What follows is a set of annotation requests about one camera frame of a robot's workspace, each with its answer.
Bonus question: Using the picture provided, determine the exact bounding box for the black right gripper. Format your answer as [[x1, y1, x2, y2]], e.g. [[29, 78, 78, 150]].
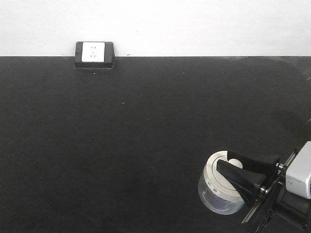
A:
[[216, 149, 311, 233]]

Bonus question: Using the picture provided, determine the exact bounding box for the glass jar with white lid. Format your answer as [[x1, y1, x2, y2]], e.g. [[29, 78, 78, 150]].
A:
[[198, 150, 244, 215]]

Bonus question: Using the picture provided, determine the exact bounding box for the black desktop power socket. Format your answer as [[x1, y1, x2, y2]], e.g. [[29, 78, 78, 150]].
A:
[[74, 41, 116, 70]]

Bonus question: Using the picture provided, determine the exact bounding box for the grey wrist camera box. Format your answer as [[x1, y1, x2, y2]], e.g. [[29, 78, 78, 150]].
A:
[[286, 141, 311, 199]]

